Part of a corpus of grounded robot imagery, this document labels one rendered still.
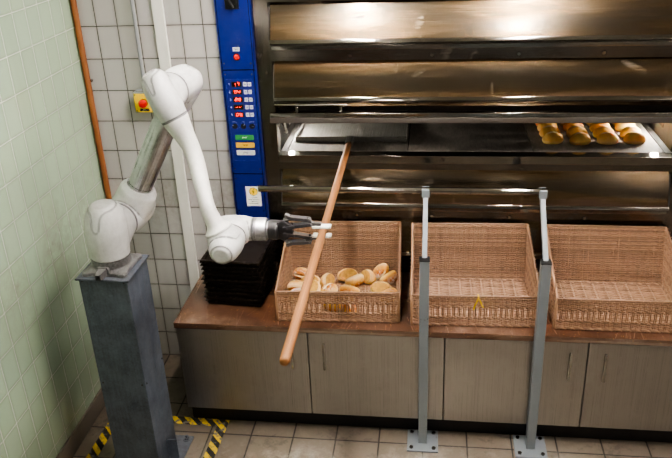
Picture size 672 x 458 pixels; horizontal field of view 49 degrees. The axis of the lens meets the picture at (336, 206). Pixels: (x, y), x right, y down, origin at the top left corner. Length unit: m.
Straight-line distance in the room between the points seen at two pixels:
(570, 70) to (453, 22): 0.55
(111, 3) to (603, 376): 2.70
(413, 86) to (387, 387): 1.36
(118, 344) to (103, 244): 0.44
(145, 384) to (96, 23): 1.63
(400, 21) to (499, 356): 1.51
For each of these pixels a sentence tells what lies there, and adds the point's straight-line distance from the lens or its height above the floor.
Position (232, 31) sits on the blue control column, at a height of 1.77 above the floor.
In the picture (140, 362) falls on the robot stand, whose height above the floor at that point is 0.61.
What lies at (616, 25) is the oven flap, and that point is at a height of 1.77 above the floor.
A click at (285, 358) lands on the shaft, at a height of 1.19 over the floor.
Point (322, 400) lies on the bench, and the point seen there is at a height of 0.18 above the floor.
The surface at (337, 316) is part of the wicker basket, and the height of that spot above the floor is 0.61.
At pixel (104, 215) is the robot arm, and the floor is 1.25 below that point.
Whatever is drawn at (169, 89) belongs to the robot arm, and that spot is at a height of 1.73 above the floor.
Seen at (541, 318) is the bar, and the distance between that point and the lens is 3.17.
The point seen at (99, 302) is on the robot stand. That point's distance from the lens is 3.07.
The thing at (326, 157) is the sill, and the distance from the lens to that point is 3.50.
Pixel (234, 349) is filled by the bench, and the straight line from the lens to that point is 3.44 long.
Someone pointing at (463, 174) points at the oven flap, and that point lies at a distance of 3.52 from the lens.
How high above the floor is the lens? 2.39
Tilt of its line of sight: 24 degrees down
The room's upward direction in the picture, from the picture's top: 3 degrees counter-clockwise
